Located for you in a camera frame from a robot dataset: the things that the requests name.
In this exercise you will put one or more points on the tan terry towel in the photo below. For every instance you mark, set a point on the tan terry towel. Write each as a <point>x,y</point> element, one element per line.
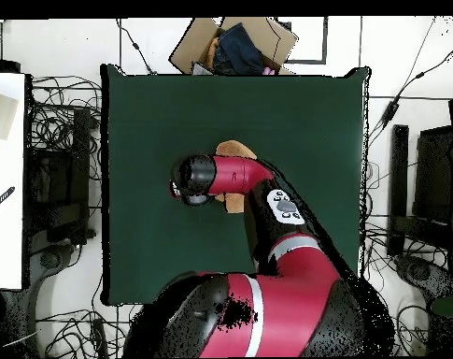
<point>233,147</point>

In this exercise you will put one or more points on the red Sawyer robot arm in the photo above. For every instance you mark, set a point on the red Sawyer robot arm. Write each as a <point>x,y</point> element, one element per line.
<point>237,174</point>

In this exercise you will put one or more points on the small pink item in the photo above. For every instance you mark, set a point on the small pink item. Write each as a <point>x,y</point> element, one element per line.
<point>269,71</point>

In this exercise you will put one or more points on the dark green table cloth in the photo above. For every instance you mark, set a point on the dark green table cloth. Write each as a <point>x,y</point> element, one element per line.
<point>155,112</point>

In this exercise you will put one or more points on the black stand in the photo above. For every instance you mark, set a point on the black stand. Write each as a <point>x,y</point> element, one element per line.
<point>80,149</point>
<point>399,168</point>

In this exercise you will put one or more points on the brown cardboard box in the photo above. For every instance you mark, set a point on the brown cardboard box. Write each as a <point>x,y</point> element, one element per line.
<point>188,48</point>

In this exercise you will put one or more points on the black stand base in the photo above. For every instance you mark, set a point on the black stand base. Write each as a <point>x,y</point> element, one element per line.
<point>50,258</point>
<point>420,271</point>

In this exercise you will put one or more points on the orange cloth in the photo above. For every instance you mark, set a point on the orange cloth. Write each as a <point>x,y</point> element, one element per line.
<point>212,50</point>

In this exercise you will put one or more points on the dark blue jeans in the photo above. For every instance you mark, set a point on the dark blue jeans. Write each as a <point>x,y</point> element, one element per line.
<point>237,48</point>

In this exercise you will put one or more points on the black power strip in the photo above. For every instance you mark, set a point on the black power strip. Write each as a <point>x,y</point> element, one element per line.
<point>99,336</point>

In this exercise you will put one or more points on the white desk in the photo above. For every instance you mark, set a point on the white desk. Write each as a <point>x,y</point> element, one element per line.
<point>5,224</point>

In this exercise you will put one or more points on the black striped tool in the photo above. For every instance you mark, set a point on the black striped tool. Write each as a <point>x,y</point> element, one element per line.
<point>2,199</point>

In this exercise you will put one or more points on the beige box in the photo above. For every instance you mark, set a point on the beige box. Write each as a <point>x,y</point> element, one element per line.
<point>0,116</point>

